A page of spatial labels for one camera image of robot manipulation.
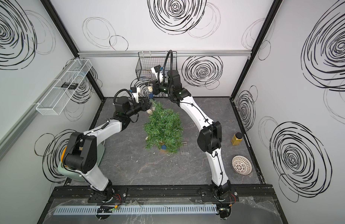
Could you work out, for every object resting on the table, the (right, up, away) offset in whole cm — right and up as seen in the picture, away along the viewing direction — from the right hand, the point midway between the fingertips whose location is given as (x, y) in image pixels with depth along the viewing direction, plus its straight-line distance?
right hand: (146, 83), depth 77 cm
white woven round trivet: (+56, -48, +5) cm, 74 cm away
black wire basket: (+5, +18, +19) cm, 27 cm away
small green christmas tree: (+10, -25, -9) cm, 29 cm away
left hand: (+2, -8, +8) cm, 11 cm away
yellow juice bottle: (+55, -33, +10) cm, 65 cm away
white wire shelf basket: (-47, -10, -4) cm, 48 cm away
